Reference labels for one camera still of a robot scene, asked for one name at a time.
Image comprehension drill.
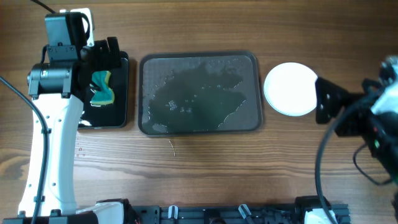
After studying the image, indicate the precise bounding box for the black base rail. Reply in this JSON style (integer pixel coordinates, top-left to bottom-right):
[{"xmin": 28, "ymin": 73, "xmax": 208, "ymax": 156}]
[{"xmin": 77, "ymin": 195, "xmax": 351, "ymax": 224}]

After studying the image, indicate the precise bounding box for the green yellow sponge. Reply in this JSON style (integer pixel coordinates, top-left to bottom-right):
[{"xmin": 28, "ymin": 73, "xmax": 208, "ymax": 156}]
[{"xmin": 90, "ymin": 71, "xmax": 115, "ymax": 107}]

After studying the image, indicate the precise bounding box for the grey serving tray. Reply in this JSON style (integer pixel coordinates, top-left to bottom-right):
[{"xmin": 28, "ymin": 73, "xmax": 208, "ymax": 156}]
[{"xmin": 137, "ymin": 50, "xmax": 263, "ymax": 137}]

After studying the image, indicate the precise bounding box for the white plate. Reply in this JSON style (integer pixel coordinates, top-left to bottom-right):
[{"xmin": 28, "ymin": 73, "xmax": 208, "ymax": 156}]
[{"xmin": 264, "ymin": 62, "xmax": 318, "ymax": 116}]

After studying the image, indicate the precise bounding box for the black water tray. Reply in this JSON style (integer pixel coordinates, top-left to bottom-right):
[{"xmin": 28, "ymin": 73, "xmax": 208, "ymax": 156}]
[{"xmin": 78, "ymin": 51, "xmax": 129, "ymax": 129}]

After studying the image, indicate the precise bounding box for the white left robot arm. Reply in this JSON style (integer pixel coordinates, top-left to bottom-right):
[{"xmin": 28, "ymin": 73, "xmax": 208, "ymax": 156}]
[{"xmin": 7, "ymin": 8, "xmax": 129, "ymax": 223}]

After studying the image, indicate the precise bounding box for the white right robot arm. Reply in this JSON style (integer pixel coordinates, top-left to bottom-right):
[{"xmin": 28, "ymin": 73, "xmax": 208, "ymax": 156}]
[{"xmin": 315, "ymin": 55, "xmax": 397, "ymax": 223}]

